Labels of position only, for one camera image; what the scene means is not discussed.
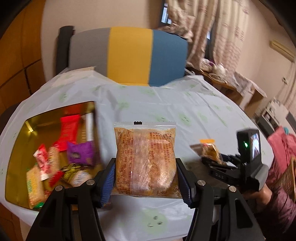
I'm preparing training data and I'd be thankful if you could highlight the orange peanut snack bag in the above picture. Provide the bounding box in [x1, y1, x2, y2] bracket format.
[190, 139, 226, 165]

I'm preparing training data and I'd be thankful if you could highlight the brown sesame paste packet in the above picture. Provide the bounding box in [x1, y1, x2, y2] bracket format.
[61, 163, 92, 187]

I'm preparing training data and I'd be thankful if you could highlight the yellow green cracker packet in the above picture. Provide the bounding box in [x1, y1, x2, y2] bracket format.
[26, 165, 45, 209]

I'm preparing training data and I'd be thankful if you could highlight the purple snack packet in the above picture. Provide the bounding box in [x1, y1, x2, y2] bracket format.
[67, 141, 95, 166]

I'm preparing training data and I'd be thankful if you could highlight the sesame stick squirrel packet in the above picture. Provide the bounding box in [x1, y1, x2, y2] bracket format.
[48, 146, 60, 178]

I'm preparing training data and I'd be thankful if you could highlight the red white candy packet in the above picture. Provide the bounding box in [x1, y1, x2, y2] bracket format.
[33, 144, 51, 181]

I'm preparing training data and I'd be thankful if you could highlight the clear brown pastry packet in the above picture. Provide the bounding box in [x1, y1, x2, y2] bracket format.
[113, 121, 181, 198]

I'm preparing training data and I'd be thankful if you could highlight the bright red snack packet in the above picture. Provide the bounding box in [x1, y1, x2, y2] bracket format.
[54, 114, 80, 152]

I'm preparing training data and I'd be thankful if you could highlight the red ornate candy packet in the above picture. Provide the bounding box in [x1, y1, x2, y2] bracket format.
[49, 170, 64, 188]

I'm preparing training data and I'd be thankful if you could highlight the person's right hand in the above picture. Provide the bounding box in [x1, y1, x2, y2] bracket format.
[242, 184, 273, 210]

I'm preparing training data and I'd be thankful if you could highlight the pink quilted jacket sleeve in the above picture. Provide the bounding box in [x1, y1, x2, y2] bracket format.
[266, 126, 295, 235]

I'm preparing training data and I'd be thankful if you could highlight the pale blue smiley tablecloth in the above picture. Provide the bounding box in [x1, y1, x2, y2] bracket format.
[0, 69, 275, 241]

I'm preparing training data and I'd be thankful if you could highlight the wooden side table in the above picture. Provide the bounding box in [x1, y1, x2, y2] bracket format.
[186, 66, 265, 117]

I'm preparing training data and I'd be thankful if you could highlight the gold tin box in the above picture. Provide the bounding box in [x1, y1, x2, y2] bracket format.
[4, 101, 102, 209]

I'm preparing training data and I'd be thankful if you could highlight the round woven tray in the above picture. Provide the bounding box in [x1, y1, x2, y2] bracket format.
[208, 73, 227, 84]

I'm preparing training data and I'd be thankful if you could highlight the white teapot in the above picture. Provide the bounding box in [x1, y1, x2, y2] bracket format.
[212, 63, 227, 76]

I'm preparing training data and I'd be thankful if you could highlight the patterned tissue box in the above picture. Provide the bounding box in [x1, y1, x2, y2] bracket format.
[200, 58, 214, 73]

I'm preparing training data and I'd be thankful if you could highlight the grey yellow blue chair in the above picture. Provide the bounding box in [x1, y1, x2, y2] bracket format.
[69, 27, 188, 86]

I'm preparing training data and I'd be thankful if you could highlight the beige patterned curtain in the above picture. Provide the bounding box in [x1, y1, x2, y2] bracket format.
[161, 0, 250, 75]

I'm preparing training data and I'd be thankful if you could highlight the wooden panel cabinet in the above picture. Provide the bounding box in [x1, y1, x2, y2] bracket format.
[0, 0, 47, 112]

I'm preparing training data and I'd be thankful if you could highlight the black rolled mat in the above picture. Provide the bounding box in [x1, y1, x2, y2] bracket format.
[55, 26, 74, 75]

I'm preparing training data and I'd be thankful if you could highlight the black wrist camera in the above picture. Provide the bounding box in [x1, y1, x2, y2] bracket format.
[236, 128, 262, 167]

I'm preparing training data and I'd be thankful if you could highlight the wall air conditioner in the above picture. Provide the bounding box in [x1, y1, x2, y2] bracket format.
[269, 40, 295, 62]

